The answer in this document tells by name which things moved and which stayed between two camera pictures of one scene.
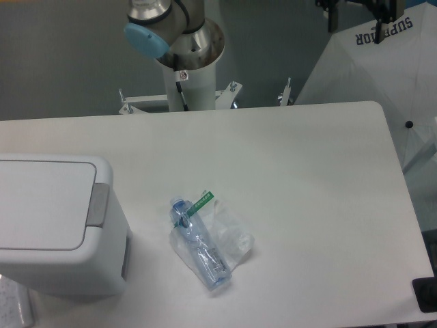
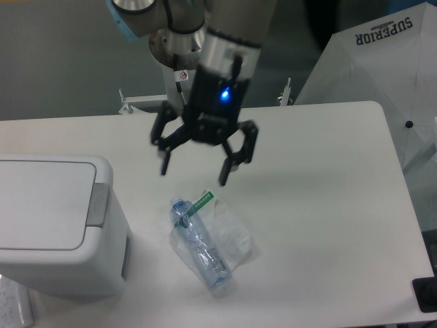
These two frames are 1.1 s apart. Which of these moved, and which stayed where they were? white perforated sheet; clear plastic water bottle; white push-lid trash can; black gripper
Moved: black gripper
Stayed: white perforated sheet; clear plastic water bottle; white push-lid trash can
